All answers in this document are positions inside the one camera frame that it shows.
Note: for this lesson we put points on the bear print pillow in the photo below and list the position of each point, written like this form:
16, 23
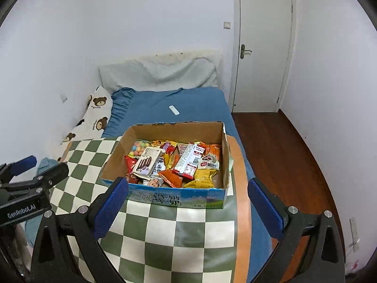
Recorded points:
97, 115

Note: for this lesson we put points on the blue bed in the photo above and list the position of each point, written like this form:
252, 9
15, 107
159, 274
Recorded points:
191, 106

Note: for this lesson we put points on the printed cardboard box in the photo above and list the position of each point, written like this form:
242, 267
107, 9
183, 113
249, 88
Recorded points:
176, 198

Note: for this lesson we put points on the pile of mixed snacks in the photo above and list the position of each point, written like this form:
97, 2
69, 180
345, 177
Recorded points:
176, 165

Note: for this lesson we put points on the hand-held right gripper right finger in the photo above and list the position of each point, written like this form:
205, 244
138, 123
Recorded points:
265, 209

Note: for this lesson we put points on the white door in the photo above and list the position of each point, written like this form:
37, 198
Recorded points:
262, 50

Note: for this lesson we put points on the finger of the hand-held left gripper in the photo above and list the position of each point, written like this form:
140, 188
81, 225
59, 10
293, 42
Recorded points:
25, 163
50, 175

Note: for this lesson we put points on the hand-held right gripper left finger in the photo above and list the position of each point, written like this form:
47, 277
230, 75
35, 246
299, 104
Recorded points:
112, 203

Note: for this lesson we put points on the white light switch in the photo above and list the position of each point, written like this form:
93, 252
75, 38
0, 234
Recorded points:
226, 25

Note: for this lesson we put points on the white remote control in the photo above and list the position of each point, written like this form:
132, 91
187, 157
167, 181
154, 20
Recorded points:
174, 110

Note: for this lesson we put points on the green white checkered mat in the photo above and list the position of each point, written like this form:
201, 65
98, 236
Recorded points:
153, 241

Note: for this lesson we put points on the light blue cloth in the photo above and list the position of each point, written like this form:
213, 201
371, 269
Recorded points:
44, 165

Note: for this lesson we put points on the white wall outlet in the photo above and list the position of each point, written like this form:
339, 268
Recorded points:
355, 233
63, 98

